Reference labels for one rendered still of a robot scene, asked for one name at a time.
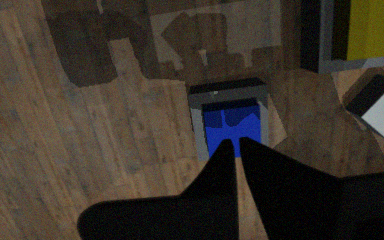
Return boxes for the yellow button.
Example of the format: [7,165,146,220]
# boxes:
[300,0,384,74]

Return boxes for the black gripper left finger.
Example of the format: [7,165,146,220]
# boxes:
[77,139,240,240]

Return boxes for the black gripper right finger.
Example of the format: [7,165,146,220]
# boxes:
[239,137,384,240]

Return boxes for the grey cube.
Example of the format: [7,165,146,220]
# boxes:
[344,75,384,138]

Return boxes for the blue button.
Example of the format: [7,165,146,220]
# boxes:
[189,77,269,162]

